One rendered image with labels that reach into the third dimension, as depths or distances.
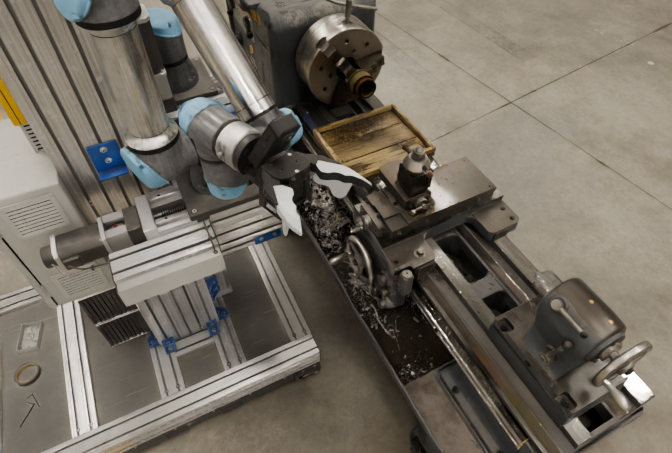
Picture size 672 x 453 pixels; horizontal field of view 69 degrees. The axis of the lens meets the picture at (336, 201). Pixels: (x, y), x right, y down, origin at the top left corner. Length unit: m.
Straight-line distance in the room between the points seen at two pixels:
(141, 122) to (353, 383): 1.54
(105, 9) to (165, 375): 1.51
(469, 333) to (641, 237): 1.84
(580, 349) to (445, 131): 2.32
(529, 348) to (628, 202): 2.02
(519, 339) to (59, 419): 1.67
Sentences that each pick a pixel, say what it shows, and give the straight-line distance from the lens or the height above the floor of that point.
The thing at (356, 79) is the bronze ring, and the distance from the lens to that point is 1.77.
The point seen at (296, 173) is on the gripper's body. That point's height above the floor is 1.59.
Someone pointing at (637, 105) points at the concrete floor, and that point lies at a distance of 4.09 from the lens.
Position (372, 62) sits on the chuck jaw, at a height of 1.11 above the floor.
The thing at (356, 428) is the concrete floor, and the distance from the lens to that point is 2.21.
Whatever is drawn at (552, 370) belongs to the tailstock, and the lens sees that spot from 1.37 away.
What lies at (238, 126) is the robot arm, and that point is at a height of 1.60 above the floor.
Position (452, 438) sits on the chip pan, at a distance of 1.67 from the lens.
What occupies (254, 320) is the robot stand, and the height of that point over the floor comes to 0.21.
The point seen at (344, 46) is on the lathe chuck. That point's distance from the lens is 1.83.
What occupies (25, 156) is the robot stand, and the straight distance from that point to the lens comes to 1.52.
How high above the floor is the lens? 2.11
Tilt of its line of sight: 48 degrees down
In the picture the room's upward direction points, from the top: straight up
